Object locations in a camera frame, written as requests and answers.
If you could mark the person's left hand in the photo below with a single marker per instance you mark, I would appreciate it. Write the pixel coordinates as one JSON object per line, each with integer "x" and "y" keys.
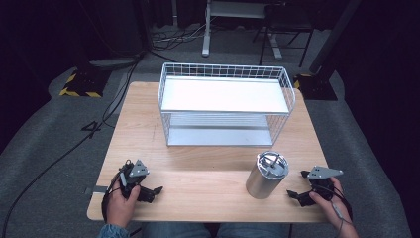
{"x": 119, "y": 208}

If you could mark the black chair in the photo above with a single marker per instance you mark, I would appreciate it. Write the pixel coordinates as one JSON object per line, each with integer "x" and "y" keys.
{"x": 287, "y": 23}

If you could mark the dark slanted stand pole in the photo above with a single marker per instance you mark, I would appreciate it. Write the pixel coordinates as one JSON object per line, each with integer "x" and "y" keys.
{"x": 333, "y": 33}

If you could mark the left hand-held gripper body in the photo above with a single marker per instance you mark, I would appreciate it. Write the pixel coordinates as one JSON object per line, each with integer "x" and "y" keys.
{"x": 132, "y": 181}

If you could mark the person's right hand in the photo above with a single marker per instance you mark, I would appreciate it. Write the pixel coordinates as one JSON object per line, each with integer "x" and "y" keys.
{"x": 340, "y": 206}

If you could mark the person's left leg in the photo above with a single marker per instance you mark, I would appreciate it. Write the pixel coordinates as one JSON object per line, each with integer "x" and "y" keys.
{"x": 175, "y": 230}

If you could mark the black yellow striped stand base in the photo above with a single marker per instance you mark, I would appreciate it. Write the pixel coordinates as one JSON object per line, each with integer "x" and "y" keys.
{"x": 317, "y": 87}
{"x": 84, "y": 84}

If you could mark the person's right leg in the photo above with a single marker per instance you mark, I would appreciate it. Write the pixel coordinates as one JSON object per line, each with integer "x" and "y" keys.
{"x": 252, "y": 230}

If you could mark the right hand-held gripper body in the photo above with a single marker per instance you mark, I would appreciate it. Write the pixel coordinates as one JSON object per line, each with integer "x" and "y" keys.
{"x": 322, "y": 186}

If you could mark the grey tape strip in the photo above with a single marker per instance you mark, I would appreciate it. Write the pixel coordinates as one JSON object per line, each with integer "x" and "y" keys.
{"x": 99, "y": 189}

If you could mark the stainless steel cup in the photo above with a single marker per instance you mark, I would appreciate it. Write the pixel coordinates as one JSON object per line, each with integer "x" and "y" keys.
{"x": 262, "y": 181}

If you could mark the person's leg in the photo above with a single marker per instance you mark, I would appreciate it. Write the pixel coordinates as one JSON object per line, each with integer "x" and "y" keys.
{"x": 175, "y": 230}
{"x": 252, "y": 230}

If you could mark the white metal desk frame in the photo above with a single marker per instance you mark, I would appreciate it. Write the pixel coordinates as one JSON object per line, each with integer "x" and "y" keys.
{"x": 206, "y": 36}

